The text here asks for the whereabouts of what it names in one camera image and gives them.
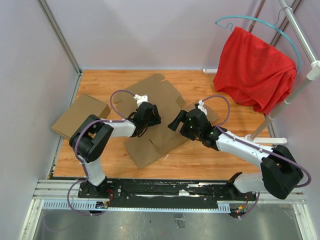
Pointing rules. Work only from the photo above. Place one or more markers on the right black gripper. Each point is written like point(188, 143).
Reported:
point(181, 117)

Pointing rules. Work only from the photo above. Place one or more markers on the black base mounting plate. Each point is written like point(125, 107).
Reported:
point(167, 193)

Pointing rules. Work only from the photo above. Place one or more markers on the red cloth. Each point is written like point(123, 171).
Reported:
point(254, 73)

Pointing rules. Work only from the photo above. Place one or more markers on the grey slotted cable duct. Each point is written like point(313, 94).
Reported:
point(90, 205)

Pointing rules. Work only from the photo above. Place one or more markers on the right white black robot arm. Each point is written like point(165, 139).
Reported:
point(279, 172)

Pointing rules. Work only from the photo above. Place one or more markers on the folded brown cardboard box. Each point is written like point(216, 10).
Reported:
point(77, 113)

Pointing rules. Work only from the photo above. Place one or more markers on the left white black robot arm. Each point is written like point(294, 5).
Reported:
point(91, 138)

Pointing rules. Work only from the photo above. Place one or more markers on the white clothes rack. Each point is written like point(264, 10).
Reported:
point(311, 76)

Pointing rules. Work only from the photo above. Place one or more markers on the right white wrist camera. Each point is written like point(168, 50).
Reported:
point(201, 106)

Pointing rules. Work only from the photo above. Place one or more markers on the teal clothes hanger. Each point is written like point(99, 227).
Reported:
point(231, 27)

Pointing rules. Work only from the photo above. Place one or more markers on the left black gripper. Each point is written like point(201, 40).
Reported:
point(156, 119)

